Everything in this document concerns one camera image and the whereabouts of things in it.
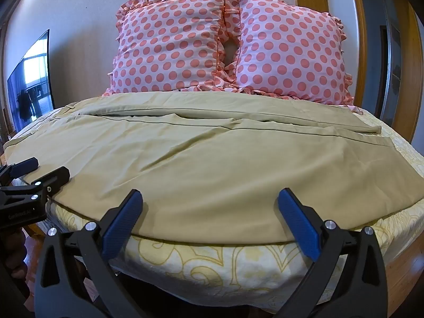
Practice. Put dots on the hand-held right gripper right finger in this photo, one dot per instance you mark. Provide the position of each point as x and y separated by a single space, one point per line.
299 227

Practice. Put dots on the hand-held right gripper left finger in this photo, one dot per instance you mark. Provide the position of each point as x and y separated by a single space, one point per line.
122 227

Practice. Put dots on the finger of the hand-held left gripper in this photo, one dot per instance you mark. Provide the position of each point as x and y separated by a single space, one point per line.
25 166
54 178

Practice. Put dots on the beige pants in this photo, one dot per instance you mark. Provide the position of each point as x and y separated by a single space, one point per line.
212 165

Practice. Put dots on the person's left hand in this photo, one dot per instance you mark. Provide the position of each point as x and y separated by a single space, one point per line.
15 253

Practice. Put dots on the flat screen television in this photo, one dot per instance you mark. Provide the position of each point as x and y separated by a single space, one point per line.
33 86

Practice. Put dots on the bed with yellow patterned sheet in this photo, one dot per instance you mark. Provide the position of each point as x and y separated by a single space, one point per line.
205 268

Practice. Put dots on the pink polka dot pillow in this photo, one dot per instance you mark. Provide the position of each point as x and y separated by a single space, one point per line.
291 49
169 43

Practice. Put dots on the wooden bed frame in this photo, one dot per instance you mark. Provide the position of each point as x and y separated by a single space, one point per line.
402 271

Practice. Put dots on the wooden door frame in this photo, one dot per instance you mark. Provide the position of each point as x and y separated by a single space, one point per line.
412 73

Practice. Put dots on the wooden wall trim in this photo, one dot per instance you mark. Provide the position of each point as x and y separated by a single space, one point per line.
359 39

